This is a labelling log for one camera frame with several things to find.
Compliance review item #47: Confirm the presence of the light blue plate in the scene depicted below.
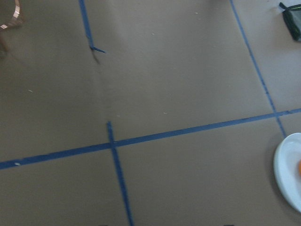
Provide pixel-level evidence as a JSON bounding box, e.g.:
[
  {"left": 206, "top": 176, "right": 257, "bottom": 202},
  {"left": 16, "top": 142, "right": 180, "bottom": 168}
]
[{"left": 273, "top": 133, "right": 301, "bottom": 212}]

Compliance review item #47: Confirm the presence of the orange fruit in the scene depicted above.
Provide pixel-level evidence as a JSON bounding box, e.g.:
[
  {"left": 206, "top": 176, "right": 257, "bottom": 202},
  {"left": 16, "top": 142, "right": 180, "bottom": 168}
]
[{"left": 297, "top": 160, "right": 301, "bottom": 176}]

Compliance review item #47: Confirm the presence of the black folded cloth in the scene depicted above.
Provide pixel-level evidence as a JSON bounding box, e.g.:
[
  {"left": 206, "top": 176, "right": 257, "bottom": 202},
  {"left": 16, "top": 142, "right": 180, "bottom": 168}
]
[{"left": 279, "top": 2, "right": 301, "bottom": 42}]

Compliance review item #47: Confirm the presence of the copper wire bottle rack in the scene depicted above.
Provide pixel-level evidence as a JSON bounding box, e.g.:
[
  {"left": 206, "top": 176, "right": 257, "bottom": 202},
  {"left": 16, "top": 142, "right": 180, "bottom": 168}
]
[{"left": 0, "top": 0, "right": 24, "bottom": 52}]

